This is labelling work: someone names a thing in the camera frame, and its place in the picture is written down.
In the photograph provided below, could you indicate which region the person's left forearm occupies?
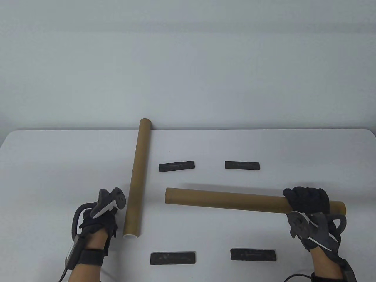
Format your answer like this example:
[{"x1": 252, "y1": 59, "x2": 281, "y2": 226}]
[{"x1": 69, "y1": 229, "x2": 108, "y2": 282}]

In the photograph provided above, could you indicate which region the person's right hand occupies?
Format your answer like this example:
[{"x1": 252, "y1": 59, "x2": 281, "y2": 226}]
[{"x1": 283, "y1": 187, "x2": 343, "y2": 251}]

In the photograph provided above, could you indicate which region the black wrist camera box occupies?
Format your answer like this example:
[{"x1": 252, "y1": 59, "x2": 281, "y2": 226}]
[
  {"x1": 65, "y1": 235, "x2": 87, "y2": 269},
  {"x1": 339, "y1": 258, "x2": 357, "y2": 282}
]

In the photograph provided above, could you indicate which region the gray tracking controller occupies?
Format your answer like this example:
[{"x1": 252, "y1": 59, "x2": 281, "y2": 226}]
[
  {"x1": 71, "y1": 187, "x2": 127, "y2": 239},
  {"x1": 286, "y1": 211, "x2": 347, "y2": 251}
]

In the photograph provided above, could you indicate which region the person's right forearm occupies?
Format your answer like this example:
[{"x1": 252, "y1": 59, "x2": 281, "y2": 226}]
[{"x1": 310, "y1": 248, "x2": 344, "y2": 278}]

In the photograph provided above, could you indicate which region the person's left hand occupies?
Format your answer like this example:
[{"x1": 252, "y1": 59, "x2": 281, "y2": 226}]
[{"x1": 79, "y1": 207, "x2": 118, "y2": 256}]

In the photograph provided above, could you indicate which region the brown cardboard mailing tube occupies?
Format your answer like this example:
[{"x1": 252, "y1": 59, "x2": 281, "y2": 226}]
[
  {"x1": 123, "y1": 118, "x2": 152, "y2": 238},
  {"x1": 165, "y1": 187, "x2": 346, "y2": 214}
]

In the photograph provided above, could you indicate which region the black bar paperweight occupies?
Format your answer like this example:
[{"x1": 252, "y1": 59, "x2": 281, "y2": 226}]
[
  {"x1": 150, "y1": 252, "x2": 196, "y2": 265},
  {"x1": 225, "y1": 161, "x2": 261, "y2": 170},
  {"x1": 231, "y1": 248, "x2": 276, "y2": 261},
  {"x1": 159, "y1": 161, "x2": 195, "y2": 172}
]

